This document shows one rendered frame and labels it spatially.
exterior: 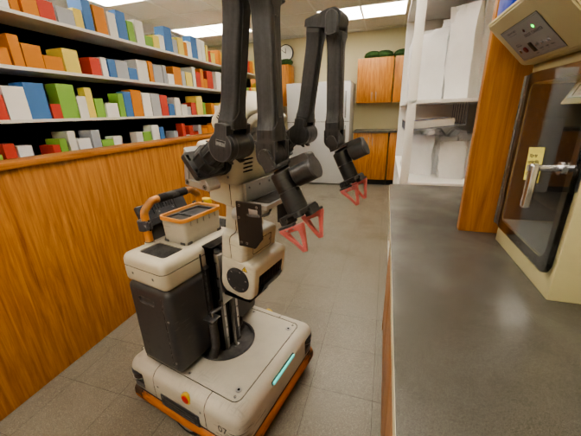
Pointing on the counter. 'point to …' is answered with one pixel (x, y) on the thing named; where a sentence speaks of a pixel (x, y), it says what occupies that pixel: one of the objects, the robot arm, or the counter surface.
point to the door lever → (536, 180)
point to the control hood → (569, 34)
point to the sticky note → (534, 157)
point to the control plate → (514, 36)
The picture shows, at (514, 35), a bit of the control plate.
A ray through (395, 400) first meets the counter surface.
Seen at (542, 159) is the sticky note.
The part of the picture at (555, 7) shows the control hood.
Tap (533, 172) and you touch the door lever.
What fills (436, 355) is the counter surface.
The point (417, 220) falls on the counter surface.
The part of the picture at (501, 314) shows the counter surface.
